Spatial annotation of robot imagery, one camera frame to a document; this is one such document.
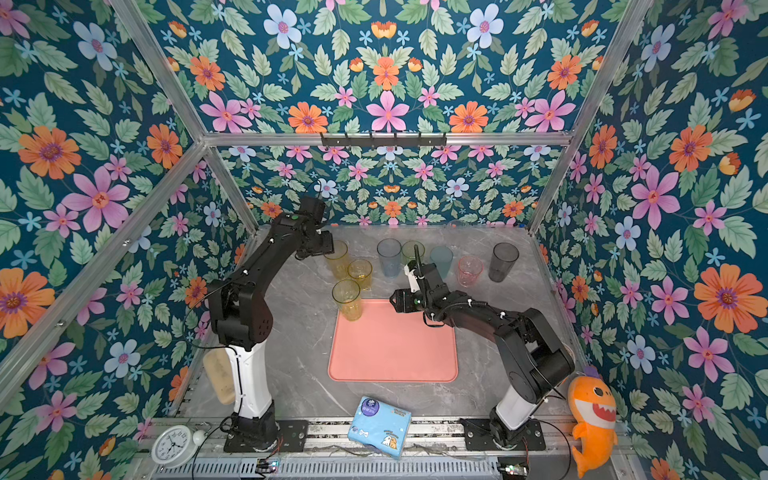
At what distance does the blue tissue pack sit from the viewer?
0.69 m

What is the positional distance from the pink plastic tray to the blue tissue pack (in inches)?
4.0

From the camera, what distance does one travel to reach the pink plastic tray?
2.80 feet
